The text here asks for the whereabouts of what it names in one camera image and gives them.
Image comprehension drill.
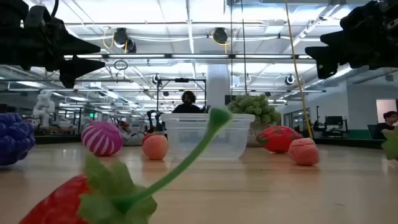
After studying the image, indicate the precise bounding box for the magenta white striped toy vegetable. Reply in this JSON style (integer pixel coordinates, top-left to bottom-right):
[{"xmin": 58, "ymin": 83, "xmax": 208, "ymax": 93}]
[{"xmin": 80, "ymin": 121, "xmax": 124, "ymax": 157}]

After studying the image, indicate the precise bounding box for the red toy dragon fruit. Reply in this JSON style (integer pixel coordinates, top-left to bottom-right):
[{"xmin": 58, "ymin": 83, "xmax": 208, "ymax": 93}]
[{"xmin": 255, "ymin": 125, "xmax": 303, "ymax": 154}]

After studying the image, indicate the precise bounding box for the white building column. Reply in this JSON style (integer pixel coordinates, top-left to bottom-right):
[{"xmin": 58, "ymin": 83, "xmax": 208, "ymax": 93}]
[{"xmin": 206, "ymin": 63, "xmax": 231, "ymax": 110}]

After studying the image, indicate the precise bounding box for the person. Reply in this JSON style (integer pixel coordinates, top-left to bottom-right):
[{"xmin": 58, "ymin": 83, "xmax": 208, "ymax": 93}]
[
  {"xmin": 172, "ymin": 90, "xmax": 203, "ymax": 114},
  {"xmin": 373, "ymin": 111, "xmax": 398, "ymax": 140}
]

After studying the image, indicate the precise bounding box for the thin black hanging cable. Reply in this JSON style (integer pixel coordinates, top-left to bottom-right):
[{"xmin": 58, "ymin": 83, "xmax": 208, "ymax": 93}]
[
  {"xmin": 229, "ymin": 0, "xmax": 234, "ymax": 108},
  {"xmin": 241, "ymin": 0, "xmax": 248, "ymax": 94}
]

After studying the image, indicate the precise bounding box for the grey crumpled cloth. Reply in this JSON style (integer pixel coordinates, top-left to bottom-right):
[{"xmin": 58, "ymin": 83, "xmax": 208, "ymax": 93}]
[{"xmin": 119, "ymin": 126, "xmax": 146, "ymax": 147}]

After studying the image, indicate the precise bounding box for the smooth peach pink toy fruit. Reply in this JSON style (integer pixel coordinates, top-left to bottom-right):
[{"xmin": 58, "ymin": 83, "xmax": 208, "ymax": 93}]
[{"xmin": 142, "ymin": 134, "xmax": 169, "ymax": 161}]

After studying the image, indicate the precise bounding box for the wrinkled pink toy fruit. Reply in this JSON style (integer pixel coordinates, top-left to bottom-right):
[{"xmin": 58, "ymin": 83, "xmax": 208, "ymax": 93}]
[{"xmin": 288, "ymin": 138, "xmax": 320, "ymax": 166}]

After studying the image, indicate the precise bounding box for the clear plastic tupperware container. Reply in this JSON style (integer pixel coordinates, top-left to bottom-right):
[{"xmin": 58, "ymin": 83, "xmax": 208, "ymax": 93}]
[{"xmin": 160, "ymin": 113, "xmax": 256, "ymax": 161}]

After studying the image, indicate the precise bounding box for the yellow cable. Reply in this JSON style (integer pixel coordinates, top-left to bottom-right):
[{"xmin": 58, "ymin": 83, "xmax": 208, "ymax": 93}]
[{"xmin": 284, "ymin": 0, "xmax": 314, "ymax": 139}]

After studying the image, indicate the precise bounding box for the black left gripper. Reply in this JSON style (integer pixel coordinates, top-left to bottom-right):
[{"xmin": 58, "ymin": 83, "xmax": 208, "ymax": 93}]
[{"xmin": 18, "ymin": 17, "xmax": 106, "ymax": 89}]

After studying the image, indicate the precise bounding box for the black metal frame rig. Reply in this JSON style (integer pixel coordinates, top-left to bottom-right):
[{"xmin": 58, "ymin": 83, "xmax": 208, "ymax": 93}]
[{"xmin": 156, "ymin": 77, "xmax": 208, "ymax": 113}]

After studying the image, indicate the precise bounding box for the red strawberry with green leaves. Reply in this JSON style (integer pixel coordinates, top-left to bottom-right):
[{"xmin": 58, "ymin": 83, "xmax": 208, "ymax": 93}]
[{"xmin": 381, "ymin": 126, "xmax": 398, "ymax": 161}]

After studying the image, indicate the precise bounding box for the red strawberry with long stem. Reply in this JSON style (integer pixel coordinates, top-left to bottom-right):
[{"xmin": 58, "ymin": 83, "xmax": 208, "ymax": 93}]
[{"xmin": 19, "ymin": 107, "xmax": 233, "ymax": 224}]

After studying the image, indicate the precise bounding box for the blue toy grape bunch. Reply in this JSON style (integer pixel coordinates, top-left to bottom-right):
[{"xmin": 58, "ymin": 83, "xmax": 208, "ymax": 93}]
[{"xmin": 0, "ymin": 112, "xmax": 36, "ymax": 166}]

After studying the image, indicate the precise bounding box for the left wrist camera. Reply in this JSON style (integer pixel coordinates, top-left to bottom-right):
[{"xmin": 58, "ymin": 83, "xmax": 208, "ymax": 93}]
[{"xmin": 24, "ymin": 5, "xmax": 52, "ymax": 27}]

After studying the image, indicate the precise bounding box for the green low partition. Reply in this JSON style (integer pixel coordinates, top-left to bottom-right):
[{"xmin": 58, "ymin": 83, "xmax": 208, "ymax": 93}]
[{"xmin": 348, "ymin": 129, "xmax": 373, "ymax": 140}]

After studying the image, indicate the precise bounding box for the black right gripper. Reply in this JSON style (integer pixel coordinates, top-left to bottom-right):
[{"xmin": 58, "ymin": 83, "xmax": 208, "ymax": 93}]
[{"xmin": 305, "ymin": 0, "xmax": 382, "ymax": 80}]

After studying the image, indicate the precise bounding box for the green potted plant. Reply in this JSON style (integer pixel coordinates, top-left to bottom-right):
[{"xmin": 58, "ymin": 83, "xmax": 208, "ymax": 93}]
[{"xmin": 228, "ymin": 93, "xmax": 282, "ymax": 147}]

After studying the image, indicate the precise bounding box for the black aluminium table frame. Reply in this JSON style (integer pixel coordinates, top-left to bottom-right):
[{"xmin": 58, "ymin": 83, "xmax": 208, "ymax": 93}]
[{"xmin": 33, "ymin": 134, "xmax": 388, "ymax": 149}]

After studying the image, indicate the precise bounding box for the black monitor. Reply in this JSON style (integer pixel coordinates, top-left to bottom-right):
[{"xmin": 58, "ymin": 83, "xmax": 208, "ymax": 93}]
[{"xmin": 325, "ymin": 115, "xmax": 345, "ymax": 127}]

